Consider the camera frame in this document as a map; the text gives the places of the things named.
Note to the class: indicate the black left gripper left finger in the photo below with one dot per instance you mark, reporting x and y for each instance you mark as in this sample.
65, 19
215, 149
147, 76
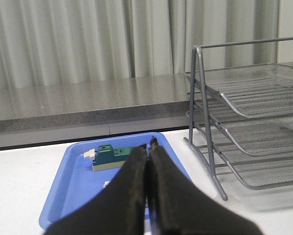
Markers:
119, 209

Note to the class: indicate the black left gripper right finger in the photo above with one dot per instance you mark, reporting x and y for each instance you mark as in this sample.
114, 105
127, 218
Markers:
178, 207

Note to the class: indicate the mesh tray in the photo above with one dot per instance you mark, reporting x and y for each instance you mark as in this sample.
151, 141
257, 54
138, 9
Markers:
261, 172
250, 92
252, 136

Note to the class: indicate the white circuit breaker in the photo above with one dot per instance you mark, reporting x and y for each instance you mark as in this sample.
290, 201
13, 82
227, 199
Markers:
106, 184

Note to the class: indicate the blue plastic tray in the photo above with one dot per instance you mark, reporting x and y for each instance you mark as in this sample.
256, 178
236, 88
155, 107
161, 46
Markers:
75, 182

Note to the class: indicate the green terminal block module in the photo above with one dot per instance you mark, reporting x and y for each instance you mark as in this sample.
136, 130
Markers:
107, 157

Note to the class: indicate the grey stone counter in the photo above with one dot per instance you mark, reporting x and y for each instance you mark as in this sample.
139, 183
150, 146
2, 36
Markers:
69, 112

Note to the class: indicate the white pleated curtain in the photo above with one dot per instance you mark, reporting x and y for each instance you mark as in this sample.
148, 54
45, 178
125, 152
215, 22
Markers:
47, 42

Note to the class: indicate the grey metal rack frame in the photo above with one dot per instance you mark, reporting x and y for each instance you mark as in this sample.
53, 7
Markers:
197, 91

